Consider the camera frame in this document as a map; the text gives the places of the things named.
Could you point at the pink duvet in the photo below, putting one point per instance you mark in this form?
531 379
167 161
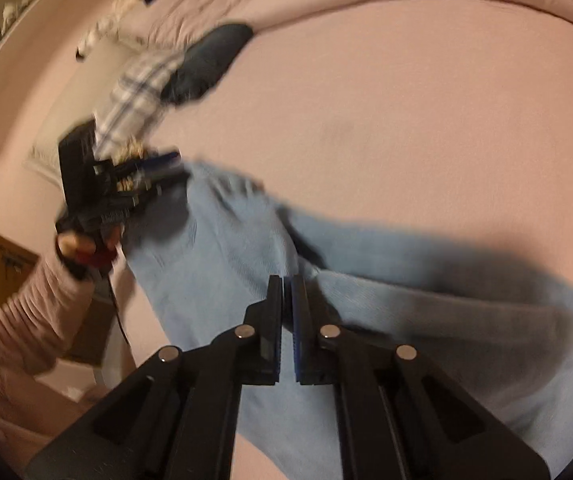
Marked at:
276 0

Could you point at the dark blue folded jeans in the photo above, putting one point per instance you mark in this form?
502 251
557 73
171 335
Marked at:
204 62

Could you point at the cream printed cloth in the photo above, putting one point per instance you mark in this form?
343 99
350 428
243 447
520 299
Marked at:
131 151

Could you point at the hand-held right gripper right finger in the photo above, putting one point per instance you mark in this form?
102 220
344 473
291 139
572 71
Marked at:
297 327

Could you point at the light blue denim pants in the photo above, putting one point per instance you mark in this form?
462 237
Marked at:
416 320

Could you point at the dark red fuzzy cloth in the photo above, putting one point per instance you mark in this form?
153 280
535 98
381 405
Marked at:
101 259

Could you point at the plaid pillow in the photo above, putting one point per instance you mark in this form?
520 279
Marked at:
131 100

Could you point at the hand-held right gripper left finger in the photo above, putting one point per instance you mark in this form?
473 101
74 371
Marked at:
270 332

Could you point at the person's left hand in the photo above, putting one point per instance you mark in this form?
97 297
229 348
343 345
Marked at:
74 245

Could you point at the white stuffed toy dog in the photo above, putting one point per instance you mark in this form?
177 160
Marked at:
92 37

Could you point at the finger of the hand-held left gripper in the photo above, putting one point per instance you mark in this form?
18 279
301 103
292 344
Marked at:
159 161
159 187

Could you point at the person's left forearm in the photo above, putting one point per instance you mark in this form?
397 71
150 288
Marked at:
21 320

